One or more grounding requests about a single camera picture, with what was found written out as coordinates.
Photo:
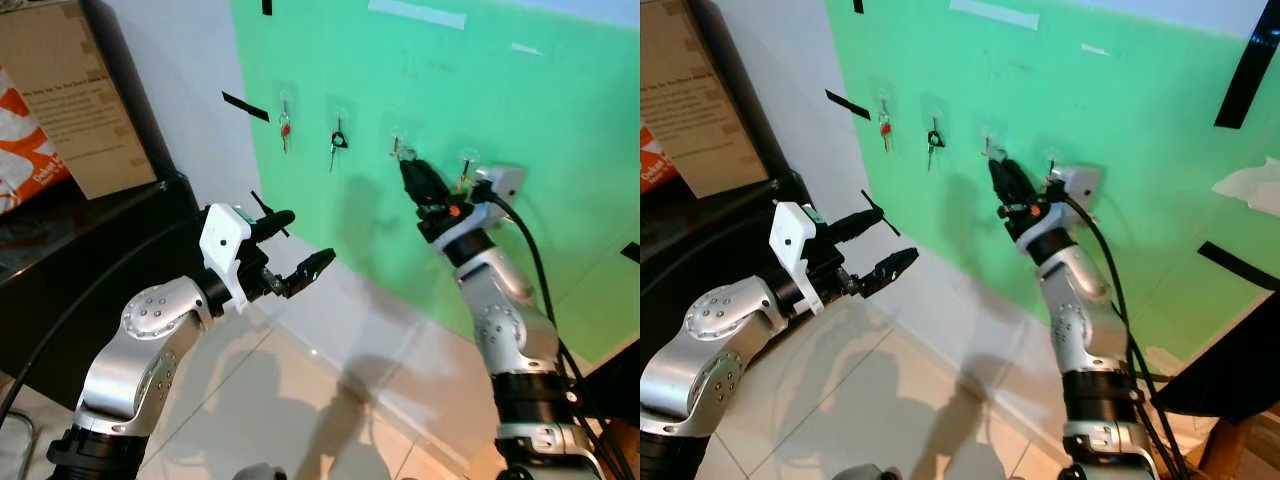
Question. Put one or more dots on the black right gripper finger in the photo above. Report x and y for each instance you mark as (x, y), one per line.
(1002, 190)
(414, 190)
(430, 188)
(1018, 188)

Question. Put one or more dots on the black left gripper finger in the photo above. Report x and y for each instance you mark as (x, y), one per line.
(860, 225)
(275, 224)
(310, 272)
(893, 272)

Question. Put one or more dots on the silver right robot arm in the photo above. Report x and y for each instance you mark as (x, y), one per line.
(510, 320)
(1085, 320)

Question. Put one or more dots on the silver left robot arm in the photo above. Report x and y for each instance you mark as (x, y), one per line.
(140, 340)
(700, 350)

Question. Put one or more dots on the thin black tie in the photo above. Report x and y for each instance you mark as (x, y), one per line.
(868, 199)
(258, 201)

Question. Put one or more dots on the black key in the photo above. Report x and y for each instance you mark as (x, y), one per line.
(935, 138)
(339, 139)

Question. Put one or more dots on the red key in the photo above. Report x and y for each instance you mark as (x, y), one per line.
(285, 128)
(884, 128)

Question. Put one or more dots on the black glossy table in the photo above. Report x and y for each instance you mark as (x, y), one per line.
(700, 240)
(60, 270)

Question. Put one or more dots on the small white tape strip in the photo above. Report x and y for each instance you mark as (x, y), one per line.
(1095, 49)
(526, 48)

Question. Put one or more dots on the long white tape strip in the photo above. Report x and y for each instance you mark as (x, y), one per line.
(415, 13)
(993, 13)

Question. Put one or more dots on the grey robot leg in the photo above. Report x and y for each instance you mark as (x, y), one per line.
(260, 473)
(865, 474)

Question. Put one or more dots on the orange and white bag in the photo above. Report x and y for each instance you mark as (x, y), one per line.
(655, 165)
(25, 150)

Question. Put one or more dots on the brown cardboard box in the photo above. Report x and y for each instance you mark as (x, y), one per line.
(70, 90)
(695, 90)

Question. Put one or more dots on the torn white paper patch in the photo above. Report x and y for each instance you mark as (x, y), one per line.
(1250, 185)

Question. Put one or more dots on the dark low table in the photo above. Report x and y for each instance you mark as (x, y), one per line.
(620, 375)

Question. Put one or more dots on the wide black tape strip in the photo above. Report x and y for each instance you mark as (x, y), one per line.
(1247, 75)

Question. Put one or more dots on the brown wooden furniture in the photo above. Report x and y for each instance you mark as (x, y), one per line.
(1240, 455)

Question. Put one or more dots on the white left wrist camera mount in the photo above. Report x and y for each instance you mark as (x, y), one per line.
(222, 240)
(795, 240)

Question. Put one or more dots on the clear adhesive wall hook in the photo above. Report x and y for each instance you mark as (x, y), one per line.
(400, 128)
(990, 135)
(1050, 155)
(285, 98)
(935, 106)
(468, 155)
(884, 97)
(339, 107)

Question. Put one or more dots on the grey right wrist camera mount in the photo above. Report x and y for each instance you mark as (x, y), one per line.
(503, 183)
(1080, 183)

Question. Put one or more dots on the green wall sheet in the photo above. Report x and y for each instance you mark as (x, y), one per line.
(560, 130)
(1140, 130)

